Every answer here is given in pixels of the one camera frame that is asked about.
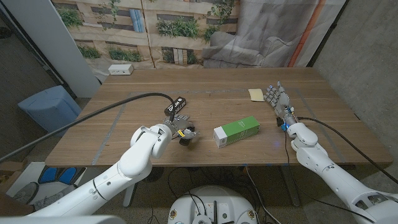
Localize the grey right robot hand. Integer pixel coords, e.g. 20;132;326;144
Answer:
263;81;299;127

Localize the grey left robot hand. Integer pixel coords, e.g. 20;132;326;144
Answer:
164;113;200;141

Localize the black TV remote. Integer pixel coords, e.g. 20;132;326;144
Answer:
179;123;196;147

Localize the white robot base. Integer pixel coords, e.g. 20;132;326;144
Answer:
167;185;258;224

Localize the black Nitro package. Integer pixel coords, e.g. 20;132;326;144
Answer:
164;96;187;117

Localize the green and white package box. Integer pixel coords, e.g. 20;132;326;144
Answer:
213;116;261;149

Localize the yellow sticky note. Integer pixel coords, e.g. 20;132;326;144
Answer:
248;88;266;103

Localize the black round floor fixture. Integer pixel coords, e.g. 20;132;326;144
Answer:
146;167;165;184

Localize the white power strip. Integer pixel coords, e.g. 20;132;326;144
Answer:
108;63;134;76

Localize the black backdrop pole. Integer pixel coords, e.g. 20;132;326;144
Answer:
306;0;351;68

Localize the white table leg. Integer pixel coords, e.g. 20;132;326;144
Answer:
123;183;137;208

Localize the grey table leg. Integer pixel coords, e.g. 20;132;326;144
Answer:
281;164;301;208

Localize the printed backdrop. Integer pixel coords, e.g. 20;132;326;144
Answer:
51;0;348;75

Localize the blue slipper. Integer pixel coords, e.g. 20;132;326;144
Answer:
58;167;78;185
37;167;58;185

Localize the blue bin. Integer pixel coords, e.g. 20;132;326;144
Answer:
17;85;82;134

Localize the grey shoe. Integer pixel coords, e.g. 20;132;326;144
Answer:
12;182;40;205

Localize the cardboard box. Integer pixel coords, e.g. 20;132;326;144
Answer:
0;161;18;185

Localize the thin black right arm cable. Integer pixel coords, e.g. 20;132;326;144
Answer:
276;117;376;224

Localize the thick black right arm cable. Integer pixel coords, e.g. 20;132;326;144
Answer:
297;116;398;185

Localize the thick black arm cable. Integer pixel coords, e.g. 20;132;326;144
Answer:
0;92;175;163
297;116;398;185

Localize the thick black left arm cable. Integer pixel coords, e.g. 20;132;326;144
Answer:
0;92;175;163

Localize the white floor cable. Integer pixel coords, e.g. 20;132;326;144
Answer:
244;166;275;224

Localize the white wall panel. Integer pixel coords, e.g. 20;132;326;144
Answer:
0;0;102;99

